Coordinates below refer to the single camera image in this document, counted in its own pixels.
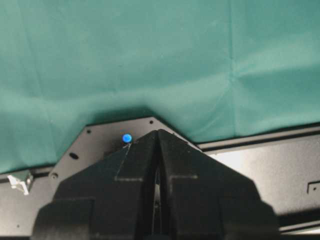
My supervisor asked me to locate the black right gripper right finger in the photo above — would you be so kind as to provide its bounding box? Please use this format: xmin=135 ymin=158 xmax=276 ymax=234
xmin=158 ymin=130 xmax=279 ymax=240

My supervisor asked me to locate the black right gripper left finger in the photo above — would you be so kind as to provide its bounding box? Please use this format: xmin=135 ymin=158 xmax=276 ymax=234
xmin=32 ymin=131 xmax=158 ymax=240

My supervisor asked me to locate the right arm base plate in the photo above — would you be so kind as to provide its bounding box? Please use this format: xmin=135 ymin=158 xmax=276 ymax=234
xmin=50 ymin=117 xmax=199 ymax=191

